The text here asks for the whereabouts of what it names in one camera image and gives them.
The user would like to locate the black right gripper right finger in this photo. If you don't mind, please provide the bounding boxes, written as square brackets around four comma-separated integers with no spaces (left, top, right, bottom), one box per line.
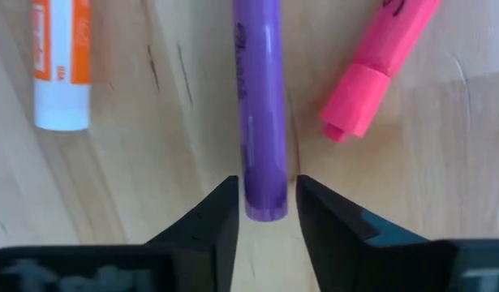
[295,174,457,292]

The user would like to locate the pink highlighter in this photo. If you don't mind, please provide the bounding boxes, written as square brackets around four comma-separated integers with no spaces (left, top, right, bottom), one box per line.
[318,0,443,144]

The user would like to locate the orange Expo dry-erase marker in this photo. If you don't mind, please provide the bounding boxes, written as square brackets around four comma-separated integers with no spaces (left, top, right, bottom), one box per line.
[32,0,92,131]

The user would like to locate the purple highlighter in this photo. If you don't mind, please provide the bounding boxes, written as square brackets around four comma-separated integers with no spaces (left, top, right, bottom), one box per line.
[231,0,290,223]

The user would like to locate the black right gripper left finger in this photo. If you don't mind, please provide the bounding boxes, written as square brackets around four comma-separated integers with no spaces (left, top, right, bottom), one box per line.
[145,174,240,292]

